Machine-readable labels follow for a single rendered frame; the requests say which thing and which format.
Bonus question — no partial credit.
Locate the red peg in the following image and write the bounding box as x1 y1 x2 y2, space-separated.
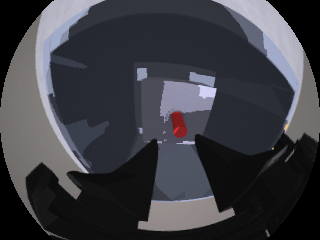
171 112 187 139

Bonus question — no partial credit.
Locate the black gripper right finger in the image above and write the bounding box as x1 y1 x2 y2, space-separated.
195 133 288 213

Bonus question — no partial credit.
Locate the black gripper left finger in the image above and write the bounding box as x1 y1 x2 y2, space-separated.
67 139 159 221

